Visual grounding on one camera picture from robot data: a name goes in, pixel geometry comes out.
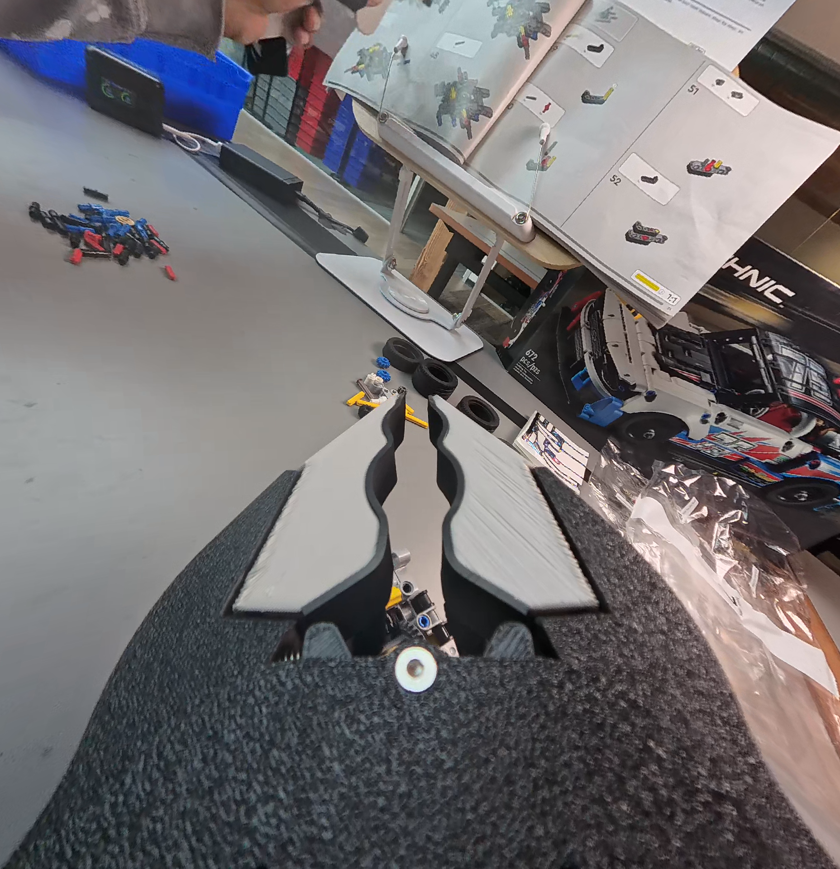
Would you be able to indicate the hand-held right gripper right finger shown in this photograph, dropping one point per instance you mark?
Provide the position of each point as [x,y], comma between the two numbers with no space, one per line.
[515,536]

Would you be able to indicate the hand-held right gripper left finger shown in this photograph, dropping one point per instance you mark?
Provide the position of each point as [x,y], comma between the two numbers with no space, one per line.
[311,536]

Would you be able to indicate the grey brick model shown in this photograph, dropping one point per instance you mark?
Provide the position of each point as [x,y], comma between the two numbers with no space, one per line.
[413,604]

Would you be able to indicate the pile of small connector pins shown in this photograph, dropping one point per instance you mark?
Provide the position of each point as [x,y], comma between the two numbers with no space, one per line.
[114,234]

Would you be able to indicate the instruction booklet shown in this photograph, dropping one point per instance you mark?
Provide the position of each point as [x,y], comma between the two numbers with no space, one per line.
[664,136]

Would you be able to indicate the person's left forearm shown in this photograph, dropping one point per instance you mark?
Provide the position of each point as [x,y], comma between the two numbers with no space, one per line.
[121,20]

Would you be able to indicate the grey desk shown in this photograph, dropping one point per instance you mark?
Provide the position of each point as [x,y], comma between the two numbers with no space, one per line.
[155,407]

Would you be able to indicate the person's left hand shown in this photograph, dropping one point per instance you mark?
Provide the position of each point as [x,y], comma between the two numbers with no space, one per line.
[250,17]

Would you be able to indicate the shelf of red blue bins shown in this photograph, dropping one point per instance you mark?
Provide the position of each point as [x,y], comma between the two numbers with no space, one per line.
[318,115]

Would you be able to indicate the blue plastic storage bin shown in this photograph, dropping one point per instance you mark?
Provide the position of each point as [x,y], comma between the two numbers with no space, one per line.
[203,95]

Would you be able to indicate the sticker sheet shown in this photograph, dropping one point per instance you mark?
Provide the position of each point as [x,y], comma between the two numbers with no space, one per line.
[549,448]

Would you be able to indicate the black power adapter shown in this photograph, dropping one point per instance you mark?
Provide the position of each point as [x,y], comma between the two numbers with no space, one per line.
[257,170]

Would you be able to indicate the black toy tire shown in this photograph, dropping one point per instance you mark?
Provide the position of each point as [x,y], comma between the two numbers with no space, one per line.
[435,379]
[478,411]
[403,354]

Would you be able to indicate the black power station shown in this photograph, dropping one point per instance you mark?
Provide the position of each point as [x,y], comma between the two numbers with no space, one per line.
[125,92]

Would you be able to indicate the small yellow grey brick assembly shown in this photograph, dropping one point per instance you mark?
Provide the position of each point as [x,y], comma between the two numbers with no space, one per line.
[372,388]

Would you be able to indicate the clear plastic bag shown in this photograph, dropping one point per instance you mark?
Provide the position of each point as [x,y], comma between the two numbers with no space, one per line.
[698,516]

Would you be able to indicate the wooden table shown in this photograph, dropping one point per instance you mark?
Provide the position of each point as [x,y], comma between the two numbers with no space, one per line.
[437,251]

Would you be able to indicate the silver book stand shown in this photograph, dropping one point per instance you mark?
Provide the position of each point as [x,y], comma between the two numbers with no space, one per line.
[399,285]

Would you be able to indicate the toy car box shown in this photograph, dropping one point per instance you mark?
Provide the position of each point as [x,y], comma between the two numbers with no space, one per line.
[732,380]

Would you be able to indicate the black pipe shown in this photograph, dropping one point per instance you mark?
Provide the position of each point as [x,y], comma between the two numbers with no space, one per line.
[814,58]

